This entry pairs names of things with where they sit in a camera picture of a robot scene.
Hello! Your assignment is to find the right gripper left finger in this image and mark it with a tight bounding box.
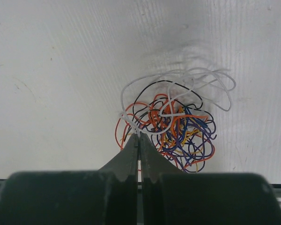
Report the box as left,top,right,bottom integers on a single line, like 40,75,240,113
0,135,139,225

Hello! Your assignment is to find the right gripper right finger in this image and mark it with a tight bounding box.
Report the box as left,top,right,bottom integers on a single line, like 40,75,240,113
139,134,281,225

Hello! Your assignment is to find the yellow wire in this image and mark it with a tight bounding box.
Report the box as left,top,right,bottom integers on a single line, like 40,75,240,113
124,106,204,173

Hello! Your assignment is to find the white wire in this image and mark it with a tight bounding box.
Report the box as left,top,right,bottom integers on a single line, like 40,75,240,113
118,67,237,137

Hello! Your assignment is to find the black wire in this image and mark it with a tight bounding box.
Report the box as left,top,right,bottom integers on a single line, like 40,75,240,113
131,79,214,141

